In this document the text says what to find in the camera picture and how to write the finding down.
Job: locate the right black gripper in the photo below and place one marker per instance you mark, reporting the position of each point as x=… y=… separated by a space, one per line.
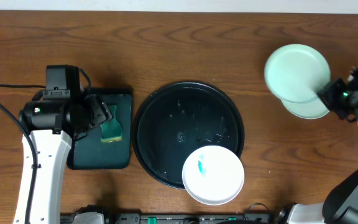
x=327 y=94

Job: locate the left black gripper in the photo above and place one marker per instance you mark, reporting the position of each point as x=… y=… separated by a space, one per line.
x=97 y=111

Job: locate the mint green plate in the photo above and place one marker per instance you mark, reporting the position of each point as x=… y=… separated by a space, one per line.
x=295 y=72
x=311 y=110

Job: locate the green scrubbing sponge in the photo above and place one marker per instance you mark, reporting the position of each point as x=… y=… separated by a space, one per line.
x=111 y=131

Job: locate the mint green plate back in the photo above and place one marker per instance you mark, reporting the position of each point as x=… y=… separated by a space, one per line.
x=295 y=72

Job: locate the white plate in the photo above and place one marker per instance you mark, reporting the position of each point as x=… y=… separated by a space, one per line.
x=213 y=175

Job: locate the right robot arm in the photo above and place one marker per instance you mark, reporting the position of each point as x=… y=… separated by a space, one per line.
x=341 y=204

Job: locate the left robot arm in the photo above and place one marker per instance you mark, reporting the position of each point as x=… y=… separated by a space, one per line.
x=52 y=124

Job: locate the black rectangular sponge tray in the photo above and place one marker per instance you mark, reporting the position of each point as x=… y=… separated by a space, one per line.
x=89 y=152

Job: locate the black round tray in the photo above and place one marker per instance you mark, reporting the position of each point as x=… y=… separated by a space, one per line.
x=178 y=119

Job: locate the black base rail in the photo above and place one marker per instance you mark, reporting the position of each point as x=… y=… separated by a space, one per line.
x=135 y=218

